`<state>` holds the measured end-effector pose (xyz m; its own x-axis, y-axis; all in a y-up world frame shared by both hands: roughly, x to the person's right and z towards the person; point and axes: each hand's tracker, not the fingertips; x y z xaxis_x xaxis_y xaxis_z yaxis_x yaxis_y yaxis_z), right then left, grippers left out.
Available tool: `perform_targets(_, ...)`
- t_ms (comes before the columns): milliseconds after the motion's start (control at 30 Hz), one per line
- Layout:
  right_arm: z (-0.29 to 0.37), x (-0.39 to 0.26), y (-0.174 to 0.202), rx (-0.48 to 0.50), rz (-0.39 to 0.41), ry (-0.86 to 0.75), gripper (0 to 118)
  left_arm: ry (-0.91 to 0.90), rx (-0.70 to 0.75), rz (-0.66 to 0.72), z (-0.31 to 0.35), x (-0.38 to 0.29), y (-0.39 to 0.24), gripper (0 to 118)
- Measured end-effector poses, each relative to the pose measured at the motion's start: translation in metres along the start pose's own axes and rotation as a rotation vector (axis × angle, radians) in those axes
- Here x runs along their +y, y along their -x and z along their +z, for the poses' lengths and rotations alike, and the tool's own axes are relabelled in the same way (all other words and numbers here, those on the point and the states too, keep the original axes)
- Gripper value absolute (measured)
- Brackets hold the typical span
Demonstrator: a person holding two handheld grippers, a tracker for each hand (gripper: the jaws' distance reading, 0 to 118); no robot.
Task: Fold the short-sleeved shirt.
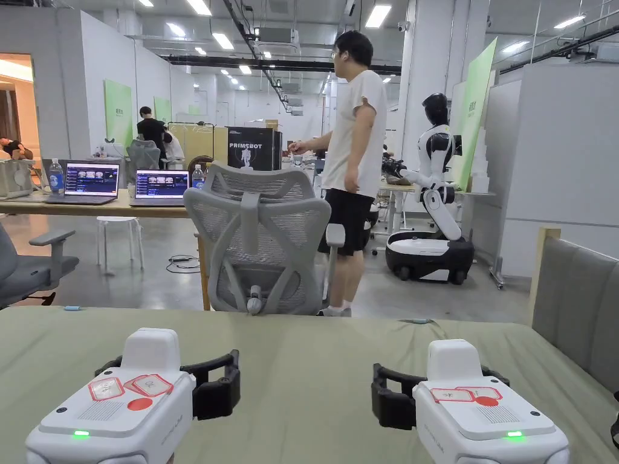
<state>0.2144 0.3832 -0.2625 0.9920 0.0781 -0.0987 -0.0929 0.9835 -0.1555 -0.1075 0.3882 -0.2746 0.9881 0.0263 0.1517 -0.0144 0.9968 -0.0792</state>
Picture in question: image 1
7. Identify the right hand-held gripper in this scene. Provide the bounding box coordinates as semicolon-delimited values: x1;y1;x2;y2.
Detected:
371;339;571;464

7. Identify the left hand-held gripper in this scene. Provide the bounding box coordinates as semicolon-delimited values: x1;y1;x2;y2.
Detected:
24;328;242;464

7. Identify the bed with pale green sheet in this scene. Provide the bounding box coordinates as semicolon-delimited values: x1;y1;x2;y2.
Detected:
0;305;619;464

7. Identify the grey padded headboard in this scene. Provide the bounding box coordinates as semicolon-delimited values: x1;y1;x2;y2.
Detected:
529;227;619;411

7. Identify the white round stool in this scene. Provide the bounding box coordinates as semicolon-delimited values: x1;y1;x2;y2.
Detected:
96;216;146;277

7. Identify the grey armchair with armrest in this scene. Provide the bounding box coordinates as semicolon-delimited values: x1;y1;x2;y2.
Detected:
0;222;81;310

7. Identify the grey mesh office chair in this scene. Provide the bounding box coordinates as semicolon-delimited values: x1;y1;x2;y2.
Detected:
126;139;161;171
183;161;347;316

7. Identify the wooden table with laptops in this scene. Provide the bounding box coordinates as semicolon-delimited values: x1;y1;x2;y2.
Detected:
0;156;213;311

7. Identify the wooden desk with clutter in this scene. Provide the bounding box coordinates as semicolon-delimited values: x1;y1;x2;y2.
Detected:
378;156;497;239

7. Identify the white and black humanoid robot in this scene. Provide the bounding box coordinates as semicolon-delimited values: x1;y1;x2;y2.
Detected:
385;92;476;284

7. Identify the black display box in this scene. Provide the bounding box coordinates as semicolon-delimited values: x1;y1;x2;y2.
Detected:
225;126;283;172

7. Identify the black cable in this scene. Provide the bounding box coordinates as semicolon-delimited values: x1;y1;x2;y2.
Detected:
166;254;202;275

